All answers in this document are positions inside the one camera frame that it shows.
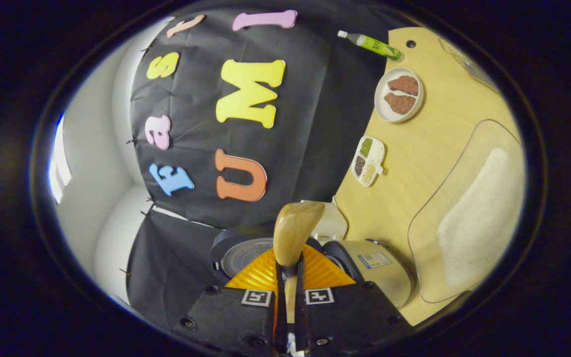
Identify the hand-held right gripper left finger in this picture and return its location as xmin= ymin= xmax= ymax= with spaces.
xmin=169 ymin=244 xmax=287 ymax=357

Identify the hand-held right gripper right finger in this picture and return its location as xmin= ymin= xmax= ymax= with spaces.
xmin=293 ymin=245 xmax=412 ymax=356

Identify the grey rice cooker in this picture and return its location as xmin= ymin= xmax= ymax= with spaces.
xmin=210 ymin=226 xmax=415 ymax=310

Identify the wooden spoon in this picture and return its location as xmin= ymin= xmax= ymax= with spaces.
xmin=273 ymin=201 xmax=326 ymax=323

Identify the white toaster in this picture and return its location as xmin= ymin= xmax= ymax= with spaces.
xmin=303 ymin=200 xmax=349 ymax=244

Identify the clear plastic container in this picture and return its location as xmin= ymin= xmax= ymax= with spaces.
xmin=407 ymin=119 xmax=526 ymax=304

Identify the white divided grain tray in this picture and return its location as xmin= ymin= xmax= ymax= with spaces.
xmin=351 ymin=135 xmax=386 ymax=187

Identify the black backdrop cloth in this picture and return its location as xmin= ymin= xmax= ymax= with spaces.
xmin=126 ymin=0 xmax=390 ymax=328

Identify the white round plate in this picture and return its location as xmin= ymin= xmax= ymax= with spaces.
xmin=374 ymin=67 xmax=425 ymax=123

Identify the brown meat piece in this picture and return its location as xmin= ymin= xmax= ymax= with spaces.
xmin=384 ymin=92 xmax=417 ymax=115
xmin=387 ymin=75 xmax=420 ymax=96

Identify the large ceiling light panel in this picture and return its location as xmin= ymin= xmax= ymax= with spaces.
xmin=49 ymin=112 xmax=72 ymax=204

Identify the green drink bottle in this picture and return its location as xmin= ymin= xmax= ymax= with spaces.
xmin=338 ymin=30 xmax=401 ymax=61

